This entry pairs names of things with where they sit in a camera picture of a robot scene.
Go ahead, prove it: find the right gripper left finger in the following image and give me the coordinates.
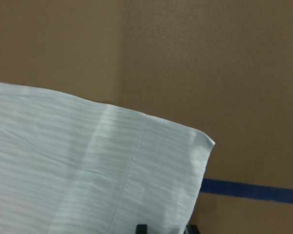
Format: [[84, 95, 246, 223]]
[[136, 220, 147, 234]]

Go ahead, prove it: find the light blue button-up shirt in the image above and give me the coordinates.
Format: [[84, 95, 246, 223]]
[[0, 82, 215, 234]]

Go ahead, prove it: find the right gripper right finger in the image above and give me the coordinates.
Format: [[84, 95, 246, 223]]
[[185, 221, 199, 234]]

